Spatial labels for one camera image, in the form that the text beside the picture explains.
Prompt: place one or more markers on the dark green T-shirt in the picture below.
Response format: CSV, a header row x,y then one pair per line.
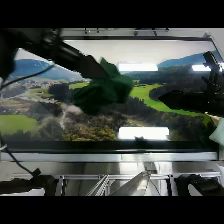
x,y
106,90

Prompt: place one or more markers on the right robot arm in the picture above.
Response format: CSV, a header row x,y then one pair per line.
x,y
200,101

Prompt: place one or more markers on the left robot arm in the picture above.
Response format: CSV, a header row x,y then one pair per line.
x,y
50,46

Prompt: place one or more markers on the silver frame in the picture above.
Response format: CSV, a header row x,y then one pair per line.
x,y
100,156

